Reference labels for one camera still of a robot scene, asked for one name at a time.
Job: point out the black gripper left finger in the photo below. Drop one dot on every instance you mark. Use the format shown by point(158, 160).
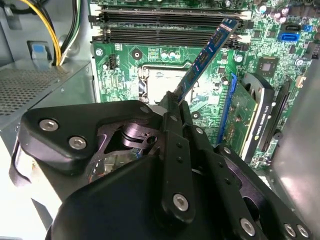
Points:
point(75, 117)

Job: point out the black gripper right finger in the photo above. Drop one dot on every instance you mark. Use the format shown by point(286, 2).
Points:
point(220, 175)

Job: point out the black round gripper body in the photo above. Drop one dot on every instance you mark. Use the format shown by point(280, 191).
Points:
point(120, 207)

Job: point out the blue RAM stick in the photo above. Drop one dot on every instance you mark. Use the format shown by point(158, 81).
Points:
point(202, 58)

